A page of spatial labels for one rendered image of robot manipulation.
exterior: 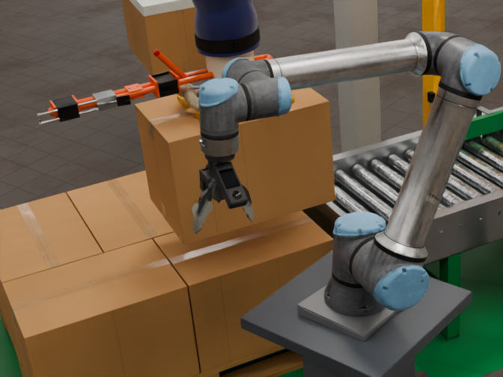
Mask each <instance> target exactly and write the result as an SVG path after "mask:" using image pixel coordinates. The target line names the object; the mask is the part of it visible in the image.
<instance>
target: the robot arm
mask: <svg viewBox="0 0 503 377"><path fill-rule="evenodd" d="M405 72H410V73H411V74H413V75H414V76H422V75H434V76H441V79H440V81H439V85H438V90H437V92H436V95H435V98H434V101H433V104H432V106H431V108H430V112H429V114H428V116H427V120H426V122H425V125H424V128H423V130H422V133H421V136H420V138H419V140H418V144H417V146H416V148H415V152H414V154H413V157H412V160H411V162H410V165H409V168H408V171H407V172H406V176H405V178H404V181H403V184H402V186H401V189H400V192H399V195H398V196H397V200H396V203H395V205H394V208H393V210H392V213H391V216H390V219H389V221H388V224H387V226H386V225H385V219H384V218H383V217H380V216H379V215H377V214H374V213H370V212H351V213H348V214H345V215H342V216H341V217H339V218H338V219H337V220H336V221H335V226H334V230H333V249H332V276H331V277H330V279H329V282H328V284H327V286H326V288H325V294H324V299H325V303H326V304H327V305H328V307H330V308H331V309H332V310H334V311H335V312H337V313H340V314H344V315H346V316H371V315H374V314H376V313H379V312H381V311H382V310H384V309H385V308H387V309H389V310H405V309H406V308H410V307H412V306H413V305H415V304H417V303H418V302H419V301H420V300H421V299H422V298H423V297H424V295H425V292H426V291H427V289H428V287H429V276H428V274H427V272H426V270H425V269H424V268H423V265H424V263H425V260H426V258H427V255H428V252H427V250H426V248H425V247H424V243H425V240H426V238H427V234H428V233H429V230H430V227H431V224H432V223H433V219H434V217H435V214H436V211H437V209H438V207H439V204H440V201H441V199H442V196H443V194H444V191H445V188H446V186H447V184H448V181H449V178H450V176H451V173H452V171H453V168H454V165H455V163H456V160H457V157H458V155H459V153H460V150H461V147H462V145H463V142H464V140H465V137H466V134H467V132H468V130H469V127H470V124H471V122H472V118H473V117H474V114H475V111H476V109H477V107H478V103H479V102H480V101H481V98H482V96H483V95H486V94H488V93H489V92H490V90H493V89H494V88H495V86H496V85H497V84H498V82H499V78H500V75H501V64H500V62H499V59H498V57H497V55H496V54H495V53H494V52H492V51H491V50H489V49H488V48H487V47H485V46H483V45H481V44H477V43H475V42H473V41H471V40H468V39H466V38H465V37H463V36H460V35H458V34H452V33H448V32H441V31H417V32H412V33H410V34H408V35H407V36H406V38H405V40H396V41H391V42H385V43H375V44H370V45H365V46H355V47H350V48H345V49H335V50H329V51H324V52H315V53H309V54H304V55H294V56H289V57H283V58H274V59H262V60H256V61H249V60H248V59H245V58H235V59H233V60H231V61H229V62H228V63H227V64H226V65H225V68H224V69H223V71H222V78H221V79H211V80H209V81H207V82H205V83H203V84H202V86H201V87H200V89H199V99H198V104H199V111H200V132H201V140H199V144H201V152H202V153H204V154H205V158H206V159H207V161H208V165H206V168H204V169H199V174H200V189H201V190H202V193H201V195H200V197H199V201H198V203H195V204H194V206H193V207H192V213H193V215H194V223H193V230H194V233H195V234H196V233H197V232H199V231H200V230H201V229H202V224H203V223H204V222H205V221H206V217H207V215H208V214H209V213H210V212H211V211H212V210H213V205H212V204H211V200H212V199H214V200H217V202H218V203H220V201H221V200H225V201H226V203H227V205H228V208H229V209H233V208H237V207H240V206H241V207H242V208H243V211H244V212H245V213H246V215H247V217H248V218H249V220H250V221H251V222H253V220H254V212H253V207H252V201H251V198H250V194H249V191H248V190H247V188H246V187H245V186H244V185H243V184H241V182H240V180H239V178H238V176H237V173H236V171H235V169H234V166H233V165H232V163H231V162H228V161H230V160H232V159H233V158H234V157H235V153H236V152H237V151H238V150H239V123H240V122H244V121H249V120H257V119H262V118H267V117H274V116H278V117H279V116H280V115H283V114H287V113H288V112H289V111H290V108H291V104H292V95H291V91H294V90H299V89H303V88H312V87H317V86H322V85H330V84H335V83H341V82H349V81H354V80H359V79H368V78H373V77H377V76H387V75H391V74H396V73H405ZM206 170H208V171H206ZM201 183H202V184H201Z"/></svg>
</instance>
